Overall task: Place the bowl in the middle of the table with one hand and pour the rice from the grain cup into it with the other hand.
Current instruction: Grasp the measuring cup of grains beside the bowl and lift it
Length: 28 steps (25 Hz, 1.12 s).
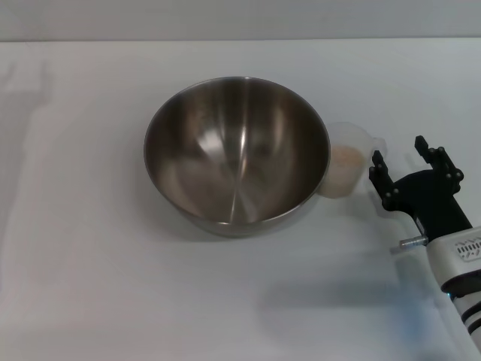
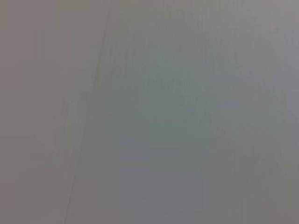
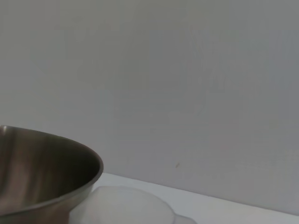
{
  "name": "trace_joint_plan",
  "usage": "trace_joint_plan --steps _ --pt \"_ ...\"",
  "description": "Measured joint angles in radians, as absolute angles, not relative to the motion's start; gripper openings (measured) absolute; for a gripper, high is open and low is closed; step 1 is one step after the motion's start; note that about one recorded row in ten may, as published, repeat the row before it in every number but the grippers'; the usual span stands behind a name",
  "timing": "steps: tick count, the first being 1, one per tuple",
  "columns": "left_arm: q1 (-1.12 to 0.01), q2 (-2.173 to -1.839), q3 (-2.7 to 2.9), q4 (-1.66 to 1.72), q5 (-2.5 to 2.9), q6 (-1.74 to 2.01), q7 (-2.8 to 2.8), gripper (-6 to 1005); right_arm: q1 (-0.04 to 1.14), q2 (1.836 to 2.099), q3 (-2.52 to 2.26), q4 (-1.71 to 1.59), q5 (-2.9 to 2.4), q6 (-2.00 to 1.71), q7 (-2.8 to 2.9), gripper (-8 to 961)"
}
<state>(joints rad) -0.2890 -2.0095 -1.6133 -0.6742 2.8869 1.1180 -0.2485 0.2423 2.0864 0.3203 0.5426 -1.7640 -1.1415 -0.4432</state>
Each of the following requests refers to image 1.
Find clear plastic measuring cup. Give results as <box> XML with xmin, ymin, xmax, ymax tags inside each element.
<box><xmin>317</xmin><ymin>120</ymin><xmax>388</xmax><ymax>199</ymax></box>

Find stainless steel mixing bowl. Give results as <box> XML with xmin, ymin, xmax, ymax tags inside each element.
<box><xmin>143</xmin><ymin>76</ymin><xmax>332</xmax><ymax>238</ymax></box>

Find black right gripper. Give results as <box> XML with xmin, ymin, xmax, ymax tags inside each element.
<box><xmin>369</xmin><ymin>134</ymin><xmax>474</xmax><ymax>241</ymax></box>

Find thin translucent gripper cable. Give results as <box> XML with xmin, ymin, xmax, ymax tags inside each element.
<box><xmin>390</xmin><ymin>235</ymin><xmax>430</xmax><ymax>253</ymax></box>

